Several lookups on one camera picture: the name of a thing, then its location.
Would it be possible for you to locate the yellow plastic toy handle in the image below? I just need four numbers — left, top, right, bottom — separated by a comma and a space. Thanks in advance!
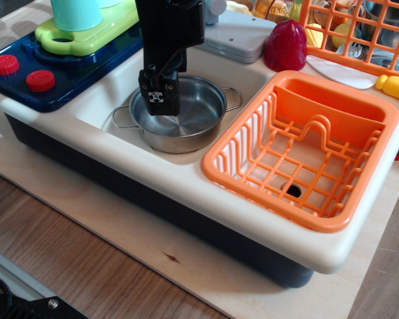
376, 74, 399, 99

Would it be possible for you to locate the red stove knob left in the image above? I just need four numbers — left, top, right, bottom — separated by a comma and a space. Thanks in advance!
0, 54, 20, 76

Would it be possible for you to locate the teal plastic cup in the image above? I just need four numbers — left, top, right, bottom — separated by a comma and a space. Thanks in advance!
51, 0, 103, 32

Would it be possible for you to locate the grey toy faucet base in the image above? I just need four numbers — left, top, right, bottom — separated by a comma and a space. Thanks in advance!
198, 1, 276, 64

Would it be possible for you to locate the orange plastic drying rack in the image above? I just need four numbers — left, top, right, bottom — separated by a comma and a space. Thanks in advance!
202, 71, 399, 233

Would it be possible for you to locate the stainless steel pan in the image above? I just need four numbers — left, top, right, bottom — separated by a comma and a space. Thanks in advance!
111, 74, 243, 154

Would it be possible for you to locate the light plywood base board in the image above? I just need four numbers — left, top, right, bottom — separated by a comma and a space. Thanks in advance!
0, 112, 399, 318

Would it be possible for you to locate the orange plastic basket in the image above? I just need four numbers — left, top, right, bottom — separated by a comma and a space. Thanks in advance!
299, 1, 399, 76

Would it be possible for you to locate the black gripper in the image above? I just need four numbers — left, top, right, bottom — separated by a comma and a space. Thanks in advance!
138, 39, 187, 116

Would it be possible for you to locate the red stove knob right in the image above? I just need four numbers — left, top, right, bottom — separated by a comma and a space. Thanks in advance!
25, 70, 56, 92

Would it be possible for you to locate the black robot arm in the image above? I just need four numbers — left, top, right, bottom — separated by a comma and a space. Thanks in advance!
136, 1, 205, 116

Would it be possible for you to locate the dark blue toy stovetop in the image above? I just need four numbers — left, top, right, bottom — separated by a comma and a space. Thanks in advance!
0, 24, 143, 112

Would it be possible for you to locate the cream toy sink unit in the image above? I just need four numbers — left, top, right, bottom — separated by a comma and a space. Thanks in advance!
0, 9, 399, 288

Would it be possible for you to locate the dark red plastic pepper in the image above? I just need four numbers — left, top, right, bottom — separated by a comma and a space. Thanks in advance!
264, 19, 307, 72

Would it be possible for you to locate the red stove knob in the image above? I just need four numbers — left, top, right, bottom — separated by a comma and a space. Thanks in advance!
25, 70, 56, 92
0, 54, 20, 76

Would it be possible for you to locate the yellow toy corn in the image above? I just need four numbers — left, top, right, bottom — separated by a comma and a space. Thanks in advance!
305, 23, 323, 48

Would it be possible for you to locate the lime green cutting board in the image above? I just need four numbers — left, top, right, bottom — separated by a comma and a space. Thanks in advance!
35, 1, 139, 56

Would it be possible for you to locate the white plastic spatula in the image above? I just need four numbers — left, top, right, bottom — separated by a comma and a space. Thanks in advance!
307, 55, 378, 90

